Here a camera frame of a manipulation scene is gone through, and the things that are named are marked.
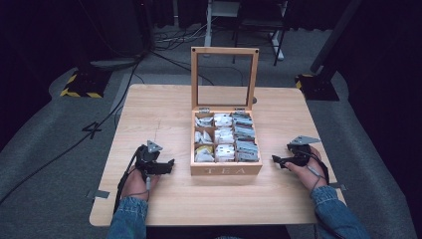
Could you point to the wooden tea box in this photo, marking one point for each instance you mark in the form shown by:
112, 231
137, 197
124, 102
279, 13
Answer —
225, 170

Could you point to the row of grey tea packets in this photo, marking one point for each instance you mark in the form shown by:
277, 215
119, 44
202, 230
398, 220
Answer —
246, 141

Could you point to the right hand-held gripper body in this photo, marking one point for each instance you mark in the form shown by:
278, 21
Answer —
300, 156

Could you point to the group of white tea bags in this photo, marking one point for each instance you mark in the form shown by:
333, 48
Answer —
224, 136

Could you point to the person's right hand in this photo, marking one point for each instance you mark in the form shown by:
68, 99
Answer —
305, 176

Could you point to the yellow-black striped stand base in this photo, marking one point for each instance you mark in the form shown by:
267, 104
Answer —
84, 84
316, 87

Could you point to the white desk frame leg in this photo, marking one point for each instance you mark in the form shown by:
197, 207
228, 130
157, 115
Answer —
278, 46
209, 26

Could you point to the black slanted stand pole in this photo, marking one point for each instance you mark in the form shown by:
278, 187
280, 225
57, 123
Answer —
335, 35

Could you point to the person's left hand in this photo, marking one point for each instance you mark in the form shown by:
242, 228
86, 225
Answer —
134, 186

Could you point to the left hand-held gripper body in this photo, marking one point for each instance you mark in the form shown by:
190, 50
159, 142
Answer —
149, 162

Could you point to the black metal stand frame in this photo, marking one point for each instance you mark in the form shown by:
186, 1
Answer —
258, 25

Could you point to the group of white-yellow tea bags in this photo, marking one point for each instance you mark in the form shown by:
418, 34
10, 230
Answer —
203, 137

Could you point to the grey tape piece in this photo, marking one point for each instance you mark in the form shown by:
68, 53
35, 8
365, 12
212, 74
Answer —
102, 194
337, 186

